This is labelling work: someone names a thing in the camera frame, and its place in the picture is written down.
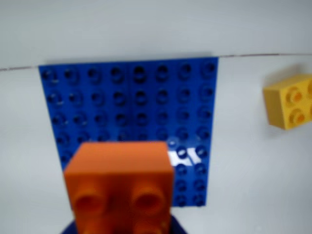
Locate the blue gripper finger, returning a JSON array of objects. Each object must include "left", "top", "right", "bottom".
[
  {"left": 59, "top": 218, "right": 78, "bottom": 234},
  {"left": 170, "top": 214, "right": 189, "bottom": 234}
]

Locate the orange 2x4 building block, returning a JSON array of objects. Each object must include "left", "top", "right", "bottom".
[{"left": 63, "top": 141, "right": 175, "bottom": 234}]

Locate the yellow 2x2 building block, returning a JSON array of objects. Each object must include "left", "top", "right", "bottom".
[{"left": 262, "top": 74, "right": 312, "bottom": 132}]

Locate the blue 8x8 building plate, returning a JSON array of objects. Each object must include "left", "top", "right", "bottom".
[{"left": 38, "top": 56, "right": 219, "bottom": 208}]

